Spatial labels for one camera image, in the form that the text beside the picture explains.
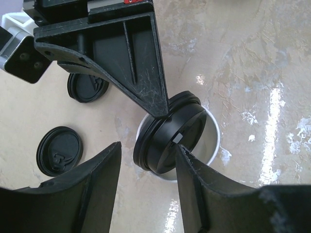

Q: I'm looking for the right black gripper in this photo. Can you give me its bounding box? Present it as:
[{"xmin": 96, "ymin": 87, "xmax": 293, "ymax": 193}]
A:
[{"xmin": 23, "ymin": 0, "xmax": 169, "ymax": 118}]

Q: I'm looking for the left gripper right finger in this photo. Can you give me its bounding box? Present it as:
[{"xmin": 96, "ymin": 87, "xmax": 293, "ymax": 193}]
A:
[{"xmin": 176, "ymin": 145, "xmax": 311, "ymax": 233}]

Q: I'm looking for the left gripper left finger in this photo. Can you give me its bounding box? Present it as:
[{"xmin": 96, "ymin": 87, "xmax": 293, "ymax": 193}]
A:
[{"xmin": 0, "ymin": 142, "xmax": 121, "ymax": 233}]

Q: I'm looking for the white paper cup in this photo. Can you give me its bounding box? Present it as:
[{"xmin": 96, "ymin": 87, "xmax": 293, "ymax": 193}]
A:
[{"xmin": 136, "ymin": 106, "xmax": 221, "ymax": 183}]

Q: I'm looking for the black cup lid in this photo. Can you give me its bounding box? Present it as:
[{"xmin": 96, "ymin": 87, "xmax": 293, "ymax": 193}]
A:
[
  {"xmin": 36, "ymin": 126, "xmax": 83, "ymax": 177},
  {"xmin": 133, "ymin": 91, "xmax": 207, "ymax": 175},
  {"xmin": 67, "ymin": 73, "xmax": 109, "ymax": 103}
]

